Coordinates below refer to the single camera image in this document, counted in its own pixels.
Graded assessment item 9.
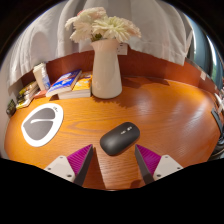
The white wall socket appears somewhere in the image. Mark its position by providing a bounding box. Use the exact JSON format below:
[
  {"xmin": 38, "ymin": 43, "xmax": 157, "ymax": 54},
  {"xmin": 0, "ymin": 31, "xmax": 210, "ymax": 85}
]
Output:
[
  {"xmin": 116, "ymin": 42, "xmax": 129, "ymax": 56},
  {"xmin": 199, "ymin": 69, "xmax": 208, "ymax": 81}
]

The black remote control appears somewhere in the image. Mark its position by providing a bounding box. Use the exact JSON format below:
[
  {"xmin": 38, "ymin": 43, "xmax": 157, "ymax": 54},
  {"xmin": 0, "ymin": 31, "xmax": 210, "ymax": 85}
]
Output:
[{"xmin": 210, "ymin": 107, "xmax": 224, "ymax": 134}]

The dark green can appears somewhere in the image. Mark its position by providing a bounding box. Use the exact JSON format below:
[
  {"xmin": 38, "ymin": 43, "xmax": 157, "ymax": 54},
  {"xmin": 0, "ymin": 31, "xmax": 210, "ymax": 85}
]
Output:
[{"xmin": 5, "ymin": 98, "xmax": 17, "ymax": 118}]

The blue book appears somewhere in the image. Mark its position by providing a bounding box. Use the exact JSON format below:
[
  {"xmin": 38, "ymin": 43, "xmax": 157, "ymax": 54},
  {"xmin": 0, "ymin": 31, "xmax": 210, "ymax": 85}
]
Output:
[{"xmin": 45, "ymin": 68, "xmax": 83, "ymax": 98}]

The white curtain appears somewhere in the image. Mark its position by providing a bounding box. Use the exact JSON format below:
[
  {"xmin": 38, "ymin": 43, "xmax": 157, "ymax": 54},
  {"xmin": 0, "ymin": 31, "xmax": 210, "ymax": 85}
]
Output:
[{"xmin": 6, "ymin": 0, "xmax": 195, "ymax": 89}]

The cream lidded tumbler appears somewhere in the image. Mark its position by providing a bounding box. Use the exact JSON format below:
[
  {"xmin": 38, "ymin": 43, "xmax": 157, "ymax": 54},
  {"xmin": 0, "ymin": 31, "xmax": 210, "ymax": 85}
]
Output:
[{"xmin": 32, "ymin": 62, "xmax": 48, "ymax": 92}]

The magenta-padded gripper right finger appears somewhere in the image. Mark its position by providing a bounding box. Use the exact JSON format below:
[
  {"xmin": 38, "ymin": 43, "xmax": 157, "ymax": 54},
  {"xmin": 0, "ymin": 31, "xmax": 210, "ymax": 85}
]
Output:
[{"xmin": 134, "ymin": 143, "xmax": 184, "ymax": 185}]

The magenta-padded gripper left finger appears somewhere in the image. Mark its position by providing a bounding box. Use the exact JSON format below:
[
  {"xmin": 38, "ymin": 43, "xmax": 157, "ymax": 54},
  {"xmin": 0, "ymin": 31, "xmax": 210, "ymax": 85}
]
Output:
[{"xmin": 43, "ymin": 143, "xmax": 95, "ymax": 188}]

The black computer mouse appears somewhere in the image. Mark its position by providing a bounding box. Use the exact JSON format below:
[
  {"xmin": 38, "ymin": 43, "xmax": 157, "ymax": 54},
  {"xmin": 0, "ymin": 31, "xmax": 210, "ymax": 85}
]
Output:
[{"xmin": 99, "ymin": 121, "xmax": 141, "ymax": 157}]

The yellow and white book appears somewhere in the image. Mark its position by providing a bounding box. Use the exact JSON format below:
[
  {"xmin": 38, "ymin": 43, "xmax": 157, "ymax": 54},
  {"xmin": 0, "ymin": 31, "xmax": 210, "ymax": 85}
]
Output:
[{"xmin": 15, "ymin": 94, "xmax": 36, "ymax": 110}]

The white ceramic vase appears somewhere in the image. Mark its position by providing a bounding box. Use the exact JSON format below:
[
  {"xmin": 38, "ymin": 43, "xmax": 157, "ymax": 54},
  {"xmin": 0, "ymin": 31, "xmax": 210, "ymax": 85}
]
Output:
[{"xmin": 90, "ymin": 38, "xmax": 123, "ymax": 100}]

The white flower bouquet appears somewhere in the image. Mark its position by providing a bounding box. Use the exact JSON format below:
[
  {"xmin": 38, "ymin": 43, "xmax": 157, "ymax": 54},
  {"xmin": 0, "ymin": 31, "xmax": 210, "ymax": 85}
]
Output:
[{"xmin": 64, "ymin": 6, "xmax": 142, "ymax": 44}]

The dark window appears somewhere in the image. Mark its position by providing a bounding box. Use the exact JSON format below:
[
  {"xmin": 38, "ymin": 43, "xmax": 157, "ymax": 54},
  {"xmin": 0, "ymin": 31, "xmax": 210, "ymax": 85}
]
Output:
[{"xmin": 186, "ymin": 16, "xmax": 224, "ymax": 89}]

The white and grey mouse pad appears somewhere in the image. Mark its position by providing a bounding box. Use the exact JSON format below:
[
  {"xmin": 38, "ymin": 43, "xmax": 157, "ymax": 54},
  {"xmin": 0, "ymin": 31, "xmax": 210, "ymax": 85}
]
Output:
[{"xmin": 20, "ymin": 102, "xmax": 65, "ymax": 148}]

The yellow and black book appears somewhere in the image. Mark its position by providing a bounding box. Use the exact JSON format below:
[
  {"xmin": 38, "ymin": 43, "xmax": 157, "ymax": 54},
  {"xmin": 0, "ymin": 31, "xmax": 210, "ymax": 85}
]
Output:
[{"xmin": 18, "ymin": 80, "xmax": 39, "ymax": 96}]

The orange-yellow book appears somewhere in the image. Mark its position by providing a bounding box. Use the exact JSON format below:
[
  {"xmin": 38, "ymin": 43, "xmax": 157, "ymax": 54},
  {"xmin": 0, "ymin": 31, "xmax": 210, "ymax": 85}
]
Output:
[{"xmin": 57, "ymin": 72, "xmax": 94, "ymax": 100}]

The red-brown book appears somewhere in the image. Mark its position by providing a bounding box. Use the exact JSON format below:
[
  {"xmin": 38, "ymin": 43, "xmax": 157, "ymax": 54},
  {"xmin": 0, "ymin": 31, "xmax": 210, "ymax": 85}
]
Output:
[{"xmin": 33, "ymin": 89, "xmax": 48, "ymax": 100}]

